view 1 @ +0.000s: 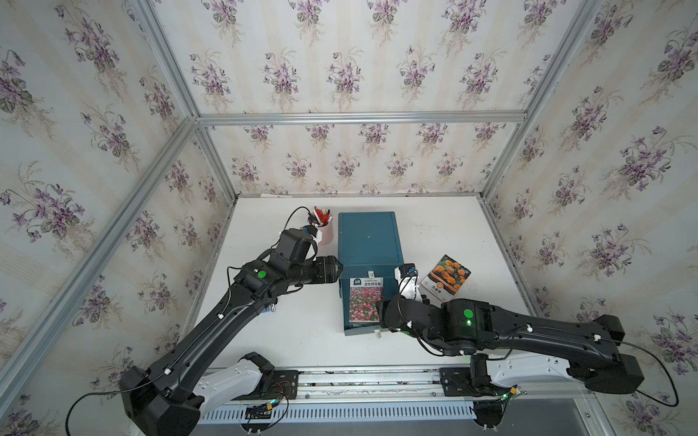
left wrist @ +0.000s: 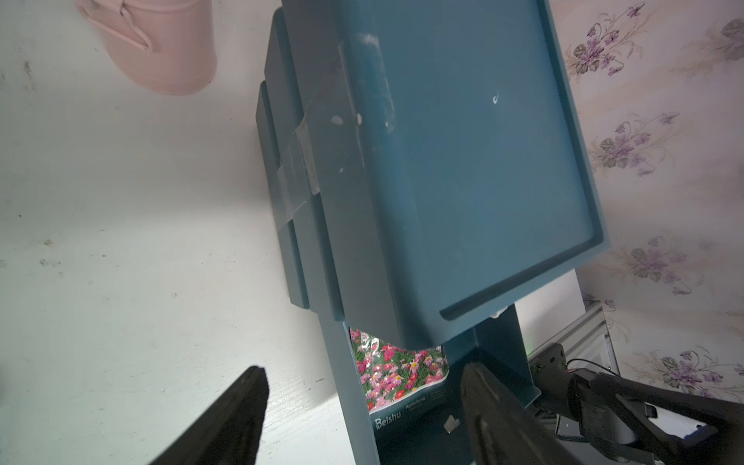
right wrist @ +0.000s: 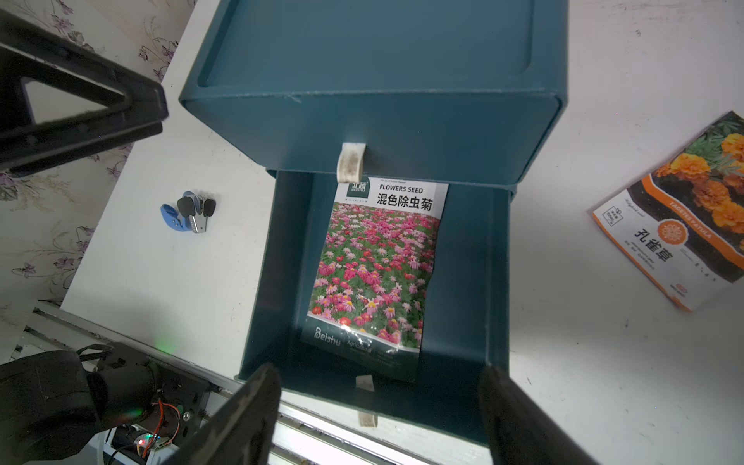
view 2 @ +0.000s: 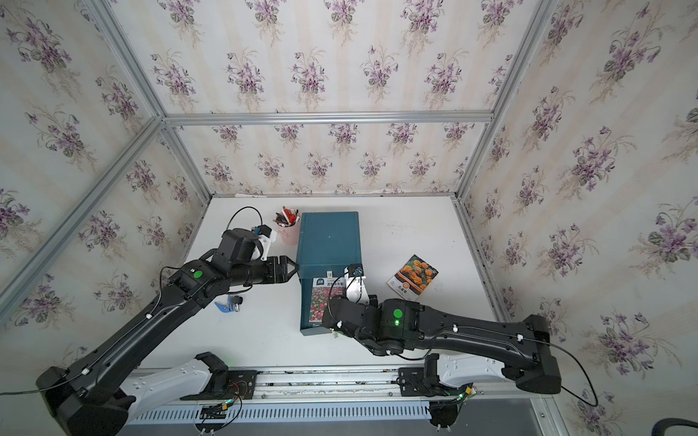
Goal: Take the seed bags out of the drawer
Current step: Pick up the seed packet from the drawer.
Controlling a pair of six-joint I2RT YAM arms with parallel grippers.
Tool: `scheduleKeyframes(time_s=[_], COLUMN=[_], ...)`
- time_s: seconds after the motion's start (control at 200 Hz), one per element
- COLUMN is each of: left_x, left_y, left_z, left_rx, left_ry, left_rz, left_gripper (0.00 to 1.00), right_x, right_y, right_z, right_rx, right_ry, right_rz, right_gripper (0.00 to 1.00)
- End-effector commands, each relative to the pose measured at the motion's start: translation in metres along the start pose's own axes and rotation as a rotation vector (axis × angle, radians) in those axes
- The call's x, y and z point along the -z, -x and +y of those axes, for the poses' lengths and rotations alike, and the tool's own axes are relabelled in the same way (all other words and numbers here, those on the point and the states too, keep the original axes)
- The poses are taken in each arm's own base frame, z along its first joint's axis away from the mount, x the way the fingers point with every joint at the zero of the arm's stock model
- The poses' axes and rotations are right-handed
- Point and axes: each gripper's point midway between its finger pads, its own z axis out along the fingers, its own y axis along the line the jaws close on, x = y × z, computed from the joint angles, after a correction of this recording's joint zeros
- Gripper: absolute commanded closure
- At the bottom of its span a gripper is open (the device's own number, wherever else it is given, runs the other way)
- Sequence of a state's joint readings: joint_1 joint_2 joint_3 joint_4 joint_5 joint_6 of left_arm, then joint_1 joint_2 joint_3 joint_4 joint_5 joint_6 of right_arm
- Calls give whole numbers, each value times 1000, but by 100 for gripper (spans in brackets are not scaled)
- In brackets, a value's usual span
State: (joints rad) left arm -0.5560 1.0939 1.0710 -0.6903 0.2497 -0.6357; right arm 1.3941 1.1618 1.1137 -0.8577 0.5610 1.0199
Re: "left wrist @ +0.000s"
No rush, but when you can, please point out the pink flower seed bag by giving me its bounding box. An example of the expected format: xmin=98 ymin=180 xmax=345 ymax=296
xmin=349 ymin=329 xmax=451 ymax=436

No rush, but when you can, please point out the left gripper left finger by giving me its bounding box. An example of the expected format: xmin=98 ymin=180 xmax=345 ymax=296
xmin=152 ymin=366 xmax=269 ymax=465

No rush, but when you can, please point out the pink pen cup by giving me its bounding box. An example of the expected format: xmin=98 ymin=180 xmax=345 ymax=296
xmin=75 ymin=0 xmax=217 ymax=95

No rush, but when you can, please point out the teal three-drawer cabinet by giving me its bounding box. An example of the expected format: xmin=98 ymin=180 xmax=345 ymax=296
xmin=255 ymin=0 xmax=610 ymax=350

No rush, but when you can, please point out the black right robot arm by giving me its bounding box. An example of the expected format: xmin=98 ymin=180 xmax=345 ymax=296
xmin=530 ymin=343 xmax=743 ymax=464

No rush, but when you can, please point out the teal drawer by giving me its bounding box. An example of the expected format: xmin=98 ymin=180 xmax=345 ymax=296
xmin=320 ymin=306 xmax=540 ymax=464

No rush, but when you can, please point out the aluminium front rail frame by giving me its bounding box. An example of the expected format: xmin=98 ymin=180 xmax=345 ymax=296
xmin=521 ymin=303 xmax=620 ymax=386

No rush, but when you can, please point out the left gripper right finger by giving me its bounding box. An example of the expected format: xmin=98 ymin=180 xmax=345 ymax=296
xmin=460 ymin=362 xmax=579 ymax=465

